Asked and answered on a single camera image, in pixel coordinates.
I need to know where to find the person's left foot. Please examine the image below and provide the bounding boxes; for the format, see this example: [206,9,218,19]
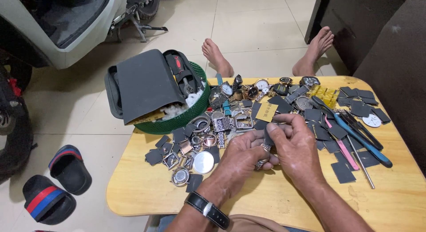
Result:
[201,38,235,78]

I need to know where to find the green plastic basket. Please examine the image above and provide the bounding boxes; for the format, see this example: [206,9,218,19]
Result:
[133,61,211,135]

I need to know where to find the white cotton wool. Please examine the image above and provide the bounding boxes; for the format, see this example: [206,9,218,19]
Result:
[160,87,205,121]

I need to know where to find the yellow backed sandpaper piece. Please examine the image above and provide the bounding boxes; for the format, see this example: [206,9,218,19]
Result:
[255,102,279,123]

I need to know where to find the small dark sandpaper strip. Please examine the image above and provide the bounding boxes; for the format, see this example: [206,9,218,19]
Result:
[264,126,275,147]

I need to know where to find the black slipper red blue stripe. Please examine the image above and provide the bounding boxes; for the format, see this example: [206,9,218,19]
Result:
[48,144,93,196]
[22,174,77,225]

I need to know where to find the black leather wristwatch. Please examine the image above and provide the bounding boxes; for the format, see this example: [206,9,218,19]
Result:
[184,191,230,230]

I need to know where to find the large dark sandpaper sheet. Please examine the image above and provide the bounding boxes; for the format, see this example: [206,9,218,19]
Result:
[116,49,187,126]

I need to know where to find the blue handled pliers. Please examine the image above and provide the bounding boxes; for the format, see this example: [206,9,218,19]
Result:
[311,95,393,169]

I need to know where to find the round silver watch case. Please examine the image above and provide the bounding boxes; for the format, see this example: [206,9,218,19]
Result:
[171,167,191,187]

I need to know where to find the scattered dark sandpaper squares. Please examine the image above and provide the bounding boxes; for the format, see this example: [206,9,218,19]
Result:
[144,86,392,193]

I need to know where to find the white scooter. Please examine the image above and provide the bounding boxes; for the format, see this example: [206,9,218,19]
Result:
[0,0,161,70]

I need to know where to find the person's right foot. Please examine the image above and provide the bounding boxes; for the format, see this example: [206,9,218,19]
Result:
[292,26,335,77]

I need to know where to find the brown sofa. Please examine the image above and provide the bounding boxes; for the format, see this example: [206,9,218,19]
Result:
[353,0,426,177]

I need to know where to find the round silver case back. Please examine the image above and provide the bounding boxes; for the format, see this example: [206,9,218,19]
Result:
[193,151,215,175]

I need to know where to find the teal watch strap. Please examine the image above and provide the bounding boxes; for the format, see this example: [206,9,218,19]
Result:
[216,73,232,117]

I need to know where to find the pink tweezers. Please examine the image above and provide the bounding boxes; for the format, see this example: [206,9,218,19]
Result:
[324,117,360,171]

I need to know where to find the dark wooden cabinet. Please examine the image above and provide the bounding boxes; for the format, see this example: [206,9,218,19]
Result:
[304,0,414,75]

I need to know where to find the grey zip tool case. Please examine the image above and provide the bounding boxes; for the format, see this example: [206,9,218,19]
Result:
[104,49,204,121]

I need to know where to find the black motorbike wheel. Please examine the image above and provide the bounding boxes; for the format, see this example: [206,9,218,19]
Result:
[0,49,38,185]

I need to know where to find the white watch dial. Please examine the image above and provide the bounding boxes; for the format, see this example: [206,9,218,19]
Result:
[362,114,382,128]

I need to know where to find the person's foot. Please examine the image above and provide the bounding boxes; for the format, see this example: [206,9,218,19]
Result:
[292,26,335,77]
[201,38,235,78]

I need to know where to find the silver metal watch band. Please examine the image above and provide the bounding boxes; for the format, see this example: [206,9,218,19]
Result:
[255,142,272,170]

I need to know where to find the thin metal rod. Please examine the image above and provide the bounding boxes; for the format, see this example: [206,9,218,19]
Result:
[346,136,376,189]

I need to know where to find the red black handled tool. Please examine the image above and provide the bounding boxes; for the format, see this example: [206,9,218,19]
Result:
[165,54,197,95]

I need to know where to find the person's right hand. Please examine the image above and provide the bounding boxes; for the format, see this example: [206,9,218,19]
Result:
[266,113,329,193]

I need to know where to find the black handled pliers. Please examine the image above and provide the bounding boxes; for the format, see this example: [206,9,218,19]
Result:
[339,110,384,151]

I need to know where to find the person's left hand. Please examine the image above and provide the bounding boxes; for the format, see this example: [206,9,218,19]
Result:
[212,129,280,202]

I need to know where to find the scooter kickstand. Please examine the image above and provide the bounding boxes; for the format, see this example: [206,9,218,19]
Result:
[108,4,169,43]

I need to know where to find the yellow plastic packets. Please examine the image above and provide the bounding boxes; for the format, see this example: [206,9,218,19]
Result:
[306,85,340,108]

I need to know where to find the heap of watches and parts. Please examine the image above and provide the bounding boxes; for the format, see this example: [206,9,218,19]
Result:
[162,74,321,187]

